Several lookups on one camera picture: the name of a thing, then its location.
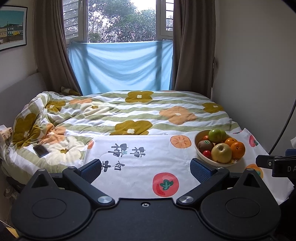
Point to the framed wall picture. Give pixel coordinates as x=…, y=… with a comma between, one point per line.
x=13, y=27

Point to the white fruit print cloth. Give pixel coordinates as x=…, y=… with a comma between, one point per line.
x=153, y=166

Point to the black smartphone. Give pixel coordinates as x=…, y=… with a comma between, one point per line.
x=40, y=150

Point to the small patterned box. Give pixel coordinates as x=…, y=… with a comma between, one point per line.
x=5, y=133

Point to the large orange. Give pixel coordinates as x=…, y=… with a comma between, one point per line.
x=238, y=150

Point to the brown right curtain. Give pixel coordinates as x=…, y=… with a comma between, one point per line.
x=194, y=35

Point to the brown left curtain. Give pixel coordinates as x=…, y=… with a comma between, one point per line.
x=50, y=47

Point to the yellow pear apple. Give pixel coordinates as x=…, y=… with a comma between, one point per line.
x=221, y=153

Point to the floral striped duvet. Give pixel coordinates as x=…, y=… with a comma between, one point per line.
x=65, y=125

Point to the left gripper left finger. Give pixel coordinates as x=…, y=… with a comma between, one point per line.
x=80, y=180

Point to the brown curtain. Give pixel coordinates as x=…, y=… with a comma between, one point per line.
x=50, y=47
x=194, y=35

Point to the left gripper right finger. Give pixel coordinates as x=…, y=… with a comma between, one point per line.
x=211, y=179

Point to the cream yellow cartoon bowl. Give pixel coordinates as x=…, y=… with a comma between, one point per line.
x=198, y=138

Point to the large green apple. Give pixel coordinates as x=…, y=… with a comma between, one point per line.
x=215, y=135

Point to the window frame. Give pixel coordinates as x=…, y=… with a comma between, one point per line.
x=118, y=21

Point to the red cherry tomato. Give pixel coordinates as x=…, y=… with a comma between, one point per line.
x=207, y=154

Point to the brown kiwi with sticker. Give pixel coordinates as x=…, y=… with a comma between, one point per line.
x=205, y=145

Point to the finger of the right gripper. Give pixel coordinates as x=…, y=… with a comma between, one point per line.
x=269, y=162

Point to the small green apple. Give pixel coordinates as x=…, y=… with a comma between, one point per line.
x=223, y=135

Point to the light blue window cloth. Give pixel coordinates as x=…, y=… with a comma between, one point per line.
x=104, y=67

